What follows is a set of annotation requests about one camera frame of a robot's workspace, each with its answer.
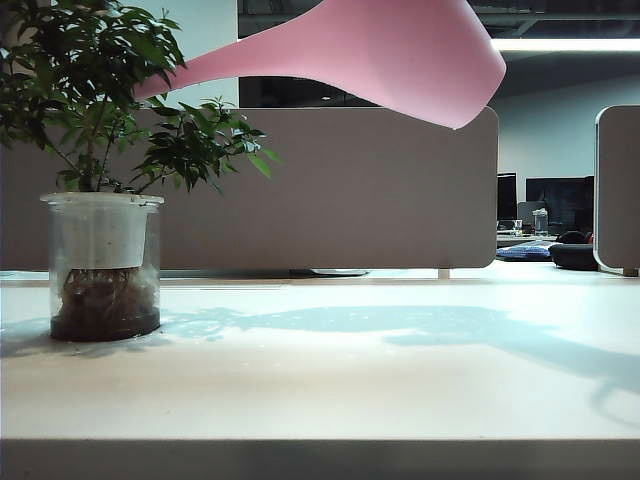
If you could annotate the pink plastic watering can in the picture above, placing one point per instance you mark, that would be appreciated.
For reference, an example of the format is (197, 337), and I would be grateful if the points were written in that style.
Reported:
(360, 55)

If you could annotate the clear water jar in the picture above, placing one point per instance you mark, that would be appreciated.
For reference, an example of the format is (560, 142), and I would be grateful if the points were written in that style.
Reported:
(540, 222)

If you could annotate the clear glass plant pot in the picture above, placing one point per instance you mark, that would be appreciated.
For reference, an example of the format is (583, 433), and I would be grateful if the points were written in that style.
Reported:
(105, 305)

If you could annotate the green leafy plant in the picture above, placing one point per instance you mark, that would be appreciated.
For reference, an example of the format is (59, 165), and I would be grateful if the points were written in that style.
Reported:
(95, 80)

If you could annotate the wide beige desk divider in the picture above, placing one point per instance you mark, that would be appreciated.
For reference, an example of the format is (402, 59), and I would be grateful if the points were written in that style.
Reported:
(310, 200)

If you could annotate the slim black monitor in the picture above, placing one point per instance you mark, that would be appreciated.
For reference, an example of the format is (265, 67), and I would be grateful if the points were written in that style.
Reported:
(506, 197)

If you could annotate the blue checkered cushion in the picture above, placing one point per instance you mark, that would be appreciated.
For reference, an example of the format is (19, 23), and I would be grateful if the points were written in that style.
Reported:
(525, 250)

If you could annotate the white inner pot liner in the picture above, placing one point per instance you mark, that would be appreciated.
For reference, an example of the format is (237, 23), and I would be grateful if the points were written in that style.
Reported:
(106, 235)

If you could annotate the black computer monitor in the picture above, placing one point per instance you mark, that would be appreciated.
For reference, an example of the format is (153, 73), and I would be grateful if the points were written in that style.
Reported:
(560, 200)

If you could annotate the black round cushion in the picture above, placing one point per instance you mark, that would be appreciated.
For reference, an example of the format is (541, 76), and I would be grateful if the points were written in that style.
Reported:
(572, 254)

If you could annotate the narrow beige desk divider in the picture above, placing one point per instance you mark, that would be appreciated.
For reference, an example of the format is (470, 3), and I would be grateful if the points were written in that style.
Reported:
(617, 190)

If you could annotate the long ceiling light strip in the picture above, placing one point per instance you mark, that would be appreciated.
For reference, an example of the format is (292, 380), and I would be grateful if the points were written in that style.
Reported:
(565, 45)

